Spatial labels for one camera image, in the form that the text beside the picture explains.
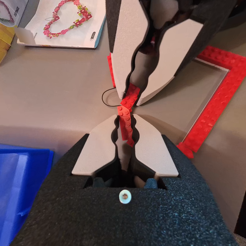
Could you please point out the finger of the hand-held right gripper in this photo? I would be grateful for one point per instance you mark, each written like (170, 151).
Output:
(128, 34)
(173, 53)

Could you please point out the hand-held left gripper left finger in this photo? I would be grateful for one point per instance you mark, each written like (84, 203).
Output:
(98, 149)

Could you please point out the red brick heart frame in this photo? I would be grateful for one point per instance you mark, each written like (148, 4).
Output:
(217, 103)

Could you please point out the blue plastic bin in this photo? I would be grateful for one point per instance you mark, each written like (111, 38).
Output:
(19, 182)

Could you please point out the grey desk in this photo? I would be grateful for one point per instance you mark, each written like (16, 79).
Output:
(57, 86)

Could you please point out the white instruction booklet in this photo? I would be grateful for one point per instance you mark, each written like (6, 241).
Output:
(63, 19)

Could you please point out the yellow toy box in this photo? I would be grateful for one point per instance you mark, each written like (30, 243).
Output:
(7, 38)

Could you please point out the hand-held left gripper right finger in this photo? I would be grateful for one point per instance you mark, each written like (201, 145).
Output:
(153, 151)

